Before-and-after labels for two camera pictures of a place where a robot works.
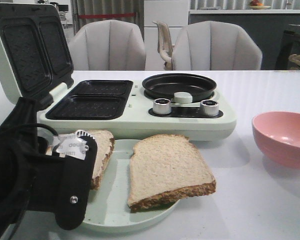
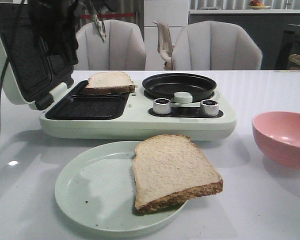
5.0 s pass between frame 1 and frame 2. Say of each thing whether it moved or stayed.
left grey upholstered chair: stayed
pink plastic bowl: stayed
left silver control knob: stayed
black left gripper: moved
